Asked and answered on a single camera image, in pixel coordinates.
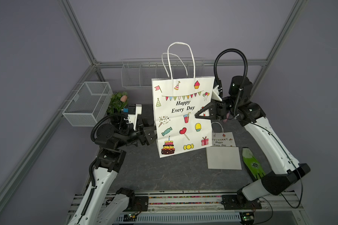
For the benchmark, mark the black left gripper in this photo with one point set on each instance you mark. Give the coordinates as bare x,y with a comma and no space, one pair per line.
144,136

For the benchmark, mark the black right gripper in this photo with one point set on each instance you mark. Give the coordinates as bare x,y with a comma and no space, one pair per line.
216,110

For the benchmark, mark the small white party paper bag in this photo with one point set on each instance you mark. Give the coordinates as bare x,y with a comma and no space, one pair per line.
175,103

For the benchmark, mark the large white party paper bag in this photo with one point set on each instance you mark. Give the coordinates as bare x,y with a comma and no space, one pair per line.
223,154

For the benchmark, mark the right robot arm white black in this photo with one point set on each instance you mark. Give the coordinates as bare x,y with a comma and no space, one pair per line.
286,170

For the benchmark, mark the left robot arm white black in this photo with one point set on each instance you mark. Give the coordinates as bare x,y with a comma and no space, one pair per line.
111,133

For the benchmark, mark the potted plant with pink flower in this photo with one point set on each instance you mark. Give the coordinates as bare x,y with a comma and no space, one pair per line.
118,102

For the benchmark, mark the green black work glove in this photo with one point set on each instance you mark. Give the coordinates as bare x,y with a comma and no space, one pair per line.
252,165

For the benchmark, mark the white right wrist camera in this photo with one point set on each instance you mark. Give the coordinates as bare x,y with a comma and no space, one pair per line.
216,93

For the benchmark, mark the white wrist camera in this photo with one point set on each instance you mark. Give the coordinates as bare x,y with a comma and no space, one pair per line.
131,114
216,93

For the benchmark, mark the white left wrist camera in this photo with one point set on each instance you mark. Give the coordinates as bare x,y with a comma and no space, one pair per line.
131,114

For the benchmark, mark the white wire wall shelf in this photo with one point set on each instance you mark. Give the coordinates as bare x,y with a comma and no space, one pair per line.
139,74

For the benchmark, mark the white wire side basket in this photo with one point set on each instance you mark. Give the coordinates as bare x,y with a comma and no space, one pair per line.
89,104

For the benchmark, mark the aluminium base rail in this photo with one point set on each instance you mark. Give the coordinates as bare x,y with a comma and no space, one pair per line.
200,207

